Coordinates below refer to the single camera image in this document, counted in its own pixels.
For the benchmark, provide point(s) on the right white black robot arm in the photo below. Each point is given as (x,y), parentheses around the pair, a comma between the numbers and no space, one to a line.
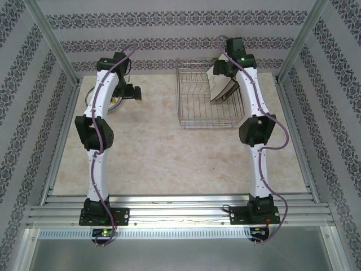
(253,93)

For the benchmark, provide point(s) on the aluminium mounting rails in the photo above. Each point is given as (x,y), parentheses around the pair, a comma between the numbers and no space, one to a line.
(180,209)

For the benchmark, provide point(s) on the left controller circuit board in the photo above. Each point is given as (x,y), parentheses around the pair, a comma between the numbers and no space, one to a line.
(105,233)

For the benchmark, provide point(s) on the controller circuit board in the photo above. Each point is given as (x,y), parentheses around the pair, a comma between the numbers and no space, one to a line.
(258,232)
(105,233)

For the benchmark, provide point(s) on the grey metal sheet panel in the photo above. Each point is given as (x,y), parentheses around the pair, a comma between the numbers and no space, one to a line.
(180,254)

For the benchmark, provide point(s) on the right controller circuit board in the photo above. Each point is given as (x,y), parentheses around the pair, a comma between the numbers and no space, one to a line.
(258,232)

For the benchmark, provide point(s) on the aluminium side rail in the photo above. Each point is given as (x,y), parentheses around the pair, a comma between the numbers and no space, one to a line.
(285,98)
(70,113)

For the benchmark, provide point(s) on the aluminium frame post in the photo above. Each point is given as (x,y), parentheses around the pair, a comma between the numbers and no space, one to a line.
(303,36)
(53,42)

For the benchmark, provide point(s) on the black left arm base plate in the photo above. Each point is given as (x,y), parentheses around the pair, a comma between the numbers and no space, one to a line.
(121,216)

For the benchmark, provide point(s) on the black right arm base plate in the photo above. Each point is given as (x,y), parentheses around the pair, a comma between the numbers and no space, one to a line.
(238,216)

